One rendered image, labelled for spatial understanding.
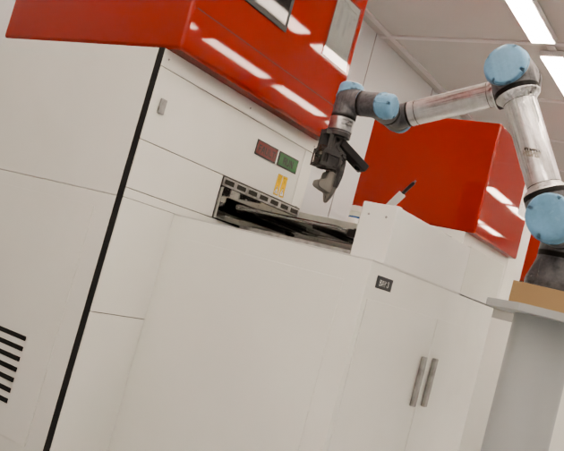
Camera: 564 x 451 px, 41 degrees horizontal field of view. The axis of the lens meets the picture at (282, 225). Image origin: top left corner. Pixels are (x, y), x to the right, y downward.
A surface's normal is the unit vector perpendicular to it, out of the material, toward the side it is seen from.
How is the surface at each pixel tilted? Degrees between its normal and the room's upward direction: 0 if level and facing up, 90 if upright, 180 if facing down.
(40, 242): 90
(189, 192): 90
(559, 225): 98
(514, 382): 90
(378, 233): 90
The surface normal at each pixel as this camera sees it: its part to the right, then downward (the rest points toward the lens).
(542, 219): -0.51, -0.04
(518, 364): -0.67, -0.24
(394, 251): 0.81, 0.18
